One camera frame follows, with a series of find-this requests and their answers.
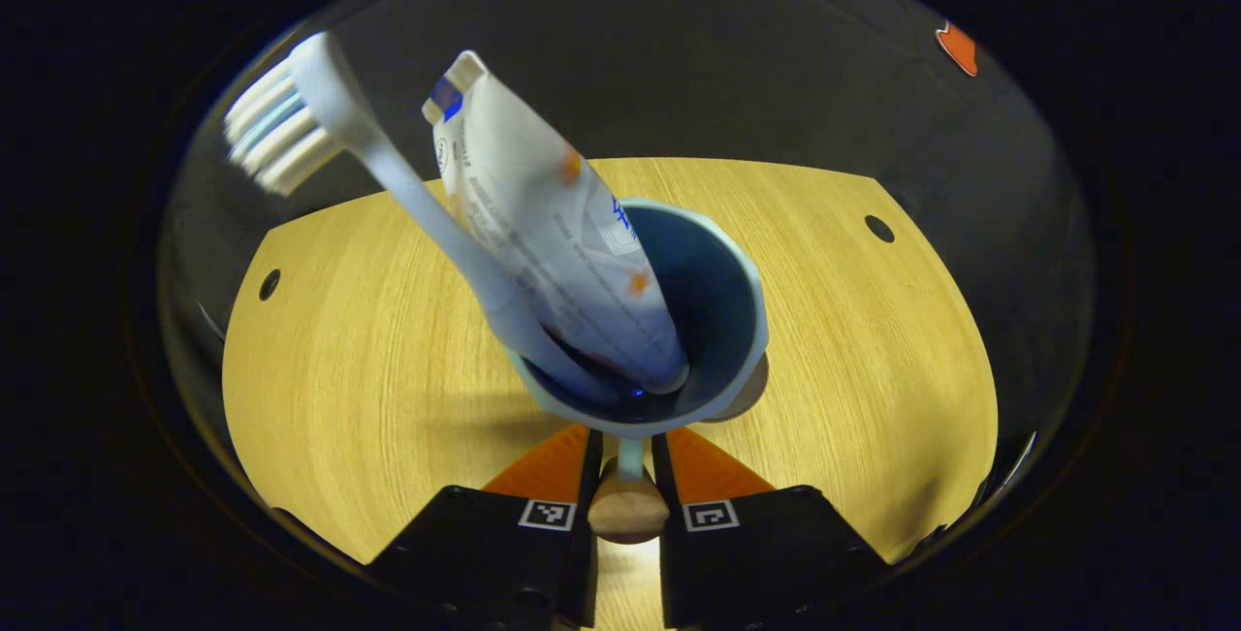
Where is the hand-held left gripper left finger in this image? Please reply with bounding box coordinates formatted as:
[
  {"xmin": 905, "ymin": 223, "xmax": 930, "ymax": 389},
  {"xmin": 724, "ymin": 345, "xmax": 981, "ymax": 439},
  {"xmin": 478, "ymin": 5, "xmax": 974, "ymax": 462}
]
[{"xmin": 366, "ymin": 423, "xmax": 605, "ymax": 631}]

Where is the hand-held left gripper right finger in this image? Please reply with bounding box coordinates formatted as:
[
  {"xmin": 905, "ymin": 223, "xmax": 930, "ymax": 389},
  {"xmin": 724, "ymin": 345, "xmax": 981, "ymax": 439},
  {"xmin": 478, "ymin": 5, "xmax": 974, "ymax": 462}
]
[{"xmin": 651, "ymin": 426, "xmax": 889, "ymax": 631}]

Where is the dark round coaster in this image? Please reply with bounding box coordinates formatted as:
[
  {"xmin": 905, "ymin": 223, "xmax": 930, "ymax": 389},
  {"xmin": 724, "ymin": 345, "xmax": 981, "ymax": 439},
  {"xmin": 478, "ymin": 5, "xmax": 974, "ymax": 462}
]
[{"xmin": 700, "ymin": 352, "xmax": 771, "ymax": 425}]

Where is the pale blue cup wooden handle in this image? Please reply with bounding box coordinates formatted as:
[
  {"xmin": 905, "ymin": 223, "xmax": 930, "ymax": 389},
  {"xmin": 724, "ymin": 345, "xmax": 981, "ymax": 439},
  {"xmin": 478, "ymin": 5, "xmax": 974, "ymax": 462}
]
[{"xmin": 502, "ymin": 197, "xmax": 771, "ymax": 546}]

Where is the white toothpaste tube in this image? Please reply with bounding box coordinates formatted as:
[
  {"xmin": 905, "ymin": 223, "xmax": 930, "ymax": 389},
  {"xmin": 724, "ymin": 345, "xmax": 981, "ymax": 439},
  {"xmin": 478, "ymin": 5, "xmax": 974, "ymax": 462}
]
[{"xmin": 422, "ymin": 49, "xmax": 691, "ymax": 395}]

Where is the white toothbrush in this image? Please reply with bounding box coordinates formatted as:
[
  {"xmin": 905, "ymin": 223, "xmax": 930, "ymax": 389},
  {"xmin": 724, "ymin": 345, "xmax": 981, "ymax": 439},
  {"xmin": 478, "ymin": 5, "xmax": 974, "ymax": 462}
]
[{"xmin": 222, "ymin": 30, "xmax": 623, "ymax": 409}]

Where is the black backdrop cloth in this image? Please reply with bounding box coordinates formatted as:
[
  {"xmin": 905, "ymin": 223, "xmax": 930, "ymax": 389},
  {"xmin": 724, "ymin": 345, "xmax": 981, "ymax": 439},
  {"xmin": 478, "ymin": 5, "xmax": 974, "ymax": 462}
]
[{"xmin": 157, "ymin": 0, "xmax": 1098, "ymax": 477}]

